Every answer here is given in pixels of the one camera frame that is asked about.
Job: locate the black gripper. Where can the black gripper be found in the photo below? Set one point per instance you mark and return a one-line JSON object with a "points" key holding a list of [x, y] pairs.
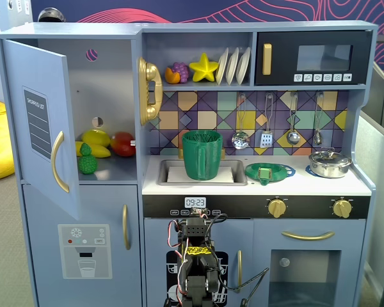
{"points": [[200, 212]]}

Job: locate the green toy pineapple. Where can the green toy pineapple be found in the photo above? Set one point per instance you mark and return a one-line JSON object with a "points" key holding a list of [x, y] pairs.
{"points": [[87, 164]]}

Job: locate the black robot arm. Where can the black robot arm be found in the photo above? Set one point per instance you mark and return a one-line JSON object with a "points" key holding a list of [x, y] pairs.
{"points": [[195, 230]]}

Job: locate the green printed cup recipient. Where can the green printed cup recipient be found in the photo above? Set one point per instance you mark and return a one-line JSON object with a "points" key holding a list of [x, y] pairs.
{"points": [[200, 160]]}

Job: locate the blue shopping list cabinet door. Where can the blue shopping list cabinet door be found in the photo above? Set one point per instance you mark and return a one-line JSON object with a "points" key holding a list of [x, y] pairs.
{"points": [[19, 128]]}

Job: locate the grey toy sink basin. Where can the grey toy sink basin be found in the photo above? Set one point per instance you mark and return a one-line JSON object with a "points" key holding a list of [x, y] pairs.
{"points": [[163, 172]]}

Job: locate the blue oven door with window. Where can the blue oven door with window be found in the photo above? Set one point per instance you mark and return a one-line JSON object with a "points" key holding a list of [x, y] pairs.
{"points": [[262, 256]]}

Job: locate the gold stove knob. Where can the gold stove knob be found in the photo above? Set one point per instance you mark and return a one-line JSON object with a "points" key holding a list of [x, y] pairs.
{"points": [[277, 208], [341, 208]]}

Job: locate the metal toy strainer ladle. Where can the metal toy strainer ladle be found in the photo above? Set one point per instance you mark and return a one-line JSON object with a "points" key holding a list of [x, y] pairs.
{"points": [[240, 140]]}

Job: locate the green printed lid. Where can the green printed lid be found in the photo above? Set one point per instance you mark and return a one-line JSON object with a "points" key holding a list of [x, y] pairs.
{"points": [[275, 171]]}

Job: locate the metal toy slotted spatula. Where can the metal toy slotted spatula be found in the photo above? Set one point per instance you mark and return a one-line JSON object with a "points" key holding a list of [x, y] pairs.
{"points": [[266, 139]]}

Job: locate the red toy mango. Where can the red toy mango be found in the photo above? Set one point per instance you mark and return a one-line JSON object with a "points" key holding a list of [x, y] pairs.
{"points": [[123, 145]]}

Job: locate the yellow toy banana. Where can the yellow toy banana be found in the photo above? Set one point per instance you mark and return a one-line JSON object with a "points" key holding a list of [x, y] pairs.
{"points": [[100, 151]]}

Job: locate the yellow toy lemon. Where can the yellow toy lemon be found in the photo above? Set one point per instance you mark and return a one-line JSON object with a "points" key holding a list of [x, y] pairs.
{"points": [[96, 138]]}

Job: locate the gold toy telephone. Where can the gold toy telephone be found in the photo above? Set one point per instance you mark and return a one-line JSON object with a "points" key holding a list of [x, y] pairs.
{"points": [[144, 96]]}

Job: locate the blue toy play kitchen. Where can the blue toy play kitchen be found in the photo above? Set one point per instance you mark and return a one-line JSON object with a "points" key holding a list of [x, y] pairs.
{"points": [[134, 96]]}

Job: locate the steel toy pot with lid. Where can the steel toy pot with lid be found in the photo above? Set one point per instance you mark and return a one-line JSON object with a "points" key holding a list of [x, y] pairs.
{"points": [[329, 166]]}

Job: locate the metal toy spoon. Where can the metal toy spoon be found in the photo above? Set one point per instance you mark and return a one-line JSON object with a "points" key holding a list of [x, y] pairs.
{"points": [[317, 138]]}

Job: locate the orange toy fruit slice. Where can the orange toy fruit slice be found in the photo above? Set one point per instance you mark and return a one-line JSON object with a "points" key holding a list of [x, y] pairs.
{"points": [[172, 76]]}

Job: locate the yellow toy star fruit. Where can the yellow toy star fruit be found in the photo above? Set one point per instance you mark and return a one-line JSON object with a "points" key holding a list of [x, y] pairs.
{"points": [[203, 68]]}

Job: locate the purple toy grapes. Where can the purple toy grapes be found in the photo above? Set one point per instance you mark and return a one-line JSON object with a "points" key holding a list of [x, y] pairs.
{"points": [[181, 68]]}

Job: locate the blue fridge door with dispenser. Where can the blue fridge door with dispenser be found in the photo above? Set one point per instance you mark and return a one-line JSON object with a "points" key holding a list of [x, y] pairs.
{"points": [[44, 224]]}

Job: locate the white toy plate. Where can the white toy plate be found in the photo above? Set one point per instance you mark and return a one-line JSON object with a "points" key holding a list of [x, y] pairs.
{"points": [[232, 66], [221, 67], [243, 65]]}

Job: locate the black toy microwave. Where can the black toy microwave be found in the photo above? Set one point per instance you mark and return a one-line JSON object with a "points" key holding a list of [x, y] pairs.
{"points": [[281, 41]]}

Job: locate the black helmet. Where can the black helmet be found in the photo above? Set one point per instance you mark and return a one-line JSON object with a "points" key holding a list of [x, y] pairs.
{"points": [[51, 14]]}

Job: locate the small wrist camera board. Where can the small wrist camera board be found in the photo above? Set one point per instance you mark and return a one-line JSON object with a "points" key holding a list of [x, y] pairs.
{"points": [[199, 211]]}

